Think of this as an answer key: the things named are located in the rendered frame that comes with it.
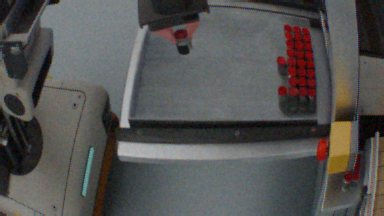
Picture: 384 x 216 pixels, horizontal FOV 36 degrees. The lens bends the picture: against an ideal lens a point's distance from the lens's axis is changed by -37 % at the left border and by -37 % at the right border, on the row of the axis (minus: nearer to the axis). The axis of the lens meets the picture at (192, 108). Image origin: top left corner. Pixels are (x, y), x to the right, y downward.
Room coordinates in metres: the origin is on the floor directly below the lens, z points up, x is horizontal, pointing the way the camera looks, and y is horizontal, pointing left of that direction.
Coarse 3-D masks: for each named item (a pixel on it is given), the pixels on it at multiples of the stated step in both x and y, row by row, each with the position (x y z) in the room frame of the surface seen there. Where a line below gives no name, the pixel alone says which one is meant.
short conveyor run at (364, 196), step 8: (376, 136) 0.62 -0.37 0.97; (368, 144) 0.63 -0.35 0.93; (376, 144) 0.60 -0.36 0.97; (368, 152) 0.61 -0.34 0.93; (376, 152) 0.58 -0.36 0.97; (368, 160) 0.59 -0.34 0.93; (376, 160) 0.56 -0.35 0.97; (368, 168) 0.57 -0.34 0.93; (376, 168) 0.54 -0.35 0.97; (376, 176) 0.52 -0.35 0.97; (368, 184) 0.53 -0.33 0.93; (376, 184) 0.52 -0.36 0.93; (360, 192) 0.49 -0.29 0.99; (368, 192) 0.51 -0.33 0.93; (376, 192) 0.49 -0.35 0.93; (360, 200) 0.48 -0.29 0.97; (368, 200) 0.48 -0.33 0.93; (376, 200) 0.47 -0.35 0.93; (360, 208) 0.47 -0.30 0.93; (368, 208) 0.46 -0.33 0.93; (376, 208) 0.45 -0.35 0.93
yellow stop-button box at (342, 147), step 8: (336, 128) 0.64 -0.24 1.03; (344, 128) 0.63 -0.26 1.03; (352, 128) 0.62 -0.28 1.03; (336, 136) 0.62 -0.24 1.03; (344, 136) 0.61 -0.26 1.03; (352, 136) 0.61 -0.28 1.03; (328, 144) 0.63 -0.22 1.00; (336, 144) 0.60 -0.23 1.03; (344, 144) 0.60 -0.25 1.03; (352, 144) 0.59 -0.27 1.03; (328, 152) 0.61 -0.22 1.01; (336, 152) 0.59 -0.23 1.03; (344, 152) 0.58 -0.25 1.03; (352, 152) 0.57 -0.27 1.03; (328, 160) 0.60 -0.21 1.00; (336, 160) 0.58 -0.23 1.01; (344, 160) 0.58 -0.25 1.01; (352, 160) 0.57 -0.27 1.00; (328, 168) 0.59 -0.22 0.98; (336, 168) 0.58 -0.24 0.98; (344, 168) 0.58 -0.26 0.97; (352, 168) 0.57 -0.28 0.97
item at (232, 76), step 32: (224, 32) 1.00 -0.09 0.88; (256, 32) 0.99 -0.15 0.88; (160, 64) 0.95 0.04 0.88; (192, 64) 0.94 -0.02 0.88; (224, 64) 0.92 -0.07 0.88; (256, 64) 0.91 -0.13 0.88; (160, 96) 0.89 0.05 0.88; (192, 96) 0.87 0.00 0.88; (224, 96) 0.86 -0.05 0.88; (256, 96) 0.85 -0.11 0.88
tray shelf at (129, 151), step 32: (224, 0) 1.10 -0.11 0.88; (320, 32) 0.98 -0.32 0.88; (320, 64) 0.89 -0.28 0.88; (128, 96) 0.90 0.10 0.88; (320, 96) 0.82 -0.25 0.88; (128, 160) 0.78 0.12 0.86; (160, 160) 0.77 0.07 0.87; (192, 160) 0.76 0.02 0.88; (224, 160) 0.74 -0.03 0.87; (256, 160) 0.73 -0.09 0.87
